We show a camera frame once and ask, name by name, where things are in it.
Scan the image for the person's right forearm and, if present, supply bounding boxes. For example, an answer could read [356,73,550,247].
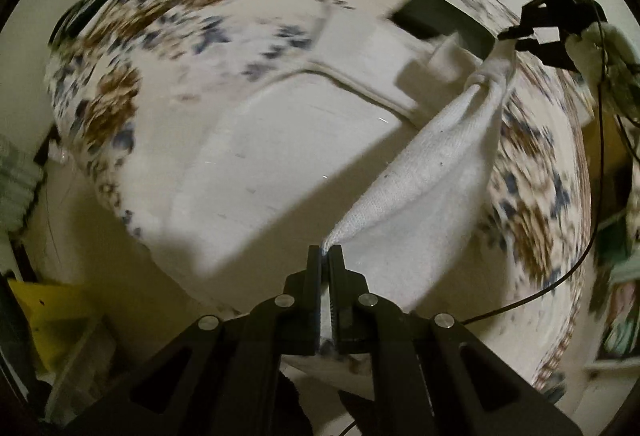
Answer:
[567,21,640,129]

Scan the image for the dark flat box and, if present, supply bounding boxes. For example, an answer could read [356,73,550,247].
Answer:
[389,0,496,62]

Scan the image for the colourful patterned cloth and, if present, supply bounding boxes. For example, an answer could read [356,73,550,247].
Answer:
[594,206,640,363]

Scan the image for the pale striped cloth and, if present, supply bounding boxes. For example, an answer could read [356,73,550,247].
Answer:
[0,135,47,243]

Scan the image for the yellow bag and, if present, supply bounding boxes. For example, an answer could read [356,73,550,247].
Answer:
[7,278,103,373]

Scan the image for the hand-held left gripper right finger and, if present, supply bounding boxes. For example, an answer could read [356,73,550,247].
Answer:
[327,245,585,436]

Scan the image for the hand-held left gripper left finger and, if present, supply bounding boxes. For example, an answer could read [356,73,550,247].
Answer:
[64,245,322,436]

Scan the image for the white knit garment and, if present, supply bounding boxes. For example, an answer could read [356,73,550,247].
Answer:
[142,8,522,372]

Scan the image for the floral printed blanket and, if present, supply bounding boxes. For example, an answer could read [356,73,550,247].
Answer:
[44,0,597,394]

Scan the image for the thin black cable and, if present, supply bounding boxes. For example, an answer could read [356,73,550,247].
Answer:
[460,0,622,324]

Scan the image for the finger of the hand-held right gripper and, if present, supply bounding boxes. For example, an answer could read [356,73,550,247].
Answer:
[498,0,562,42]
[514,38,582,73]

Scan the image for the clear plastic box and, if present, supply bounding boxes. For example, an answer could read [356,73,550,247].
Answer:
[44,316,132,423]

